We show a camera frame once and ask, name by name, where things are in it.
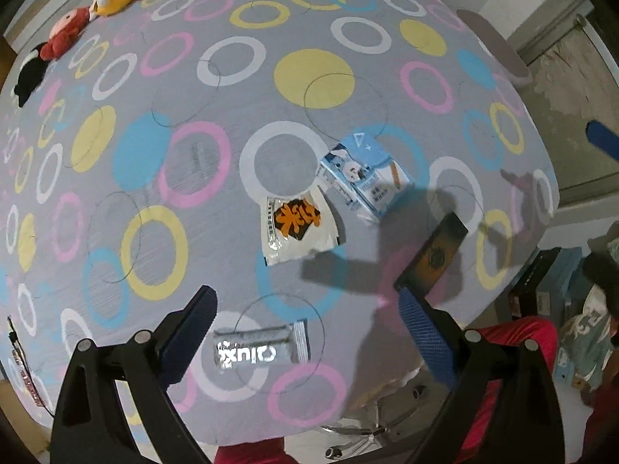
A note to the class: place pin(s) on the blue and white carton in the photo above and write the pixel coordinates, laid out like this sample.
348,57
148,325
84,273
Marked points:
362,176

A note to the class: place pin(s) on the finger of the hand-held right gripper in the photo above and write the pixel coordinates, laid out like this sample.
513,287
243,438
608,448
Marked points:
604,140

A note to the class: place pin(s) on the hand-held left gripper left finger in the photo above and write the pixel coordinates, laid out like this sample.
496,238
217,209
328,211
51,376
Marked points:
186,336

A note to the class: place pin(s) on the black plush toy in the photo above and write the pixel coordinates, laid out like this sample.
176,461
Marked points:
31,72

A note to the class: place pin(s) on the pink patterned power strip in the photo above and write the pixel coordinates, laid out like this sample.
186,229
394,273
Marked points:
24,367

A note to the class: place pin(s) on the red plush toy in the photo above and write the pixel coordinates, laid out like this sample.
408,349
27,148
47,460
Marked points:
65,34

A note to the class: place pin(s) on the black cardboard box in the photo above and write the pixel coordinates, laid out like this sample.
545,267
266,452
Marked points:
534,280

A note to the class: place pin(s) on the silver snack wrapper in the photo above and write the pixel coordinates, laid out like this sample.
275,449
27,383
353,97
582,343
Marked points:
256,345

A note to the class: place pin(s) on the black smartphone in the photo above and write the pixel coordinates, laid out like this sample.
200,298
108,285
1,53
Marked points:
433,256

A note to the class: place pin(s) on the chrome swivel chair base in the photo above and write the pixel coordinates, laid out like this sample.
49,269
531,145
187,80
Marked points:
367,430

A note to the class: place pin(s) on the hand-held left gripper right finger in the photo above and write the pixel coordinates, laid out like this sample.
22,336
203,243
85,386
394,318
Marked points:
425,336

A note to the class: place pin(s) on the bed with circle-print sheet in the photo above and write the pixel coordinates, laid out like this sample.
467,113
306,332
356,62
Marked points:
217,106

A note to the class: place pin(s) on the blue printed cloth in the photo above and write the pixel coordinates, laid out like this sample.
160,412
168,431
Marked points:
587,338

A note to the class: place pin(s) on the white wrapper with orange print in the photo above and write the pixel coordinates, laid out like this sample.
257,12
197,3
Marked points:
300,227

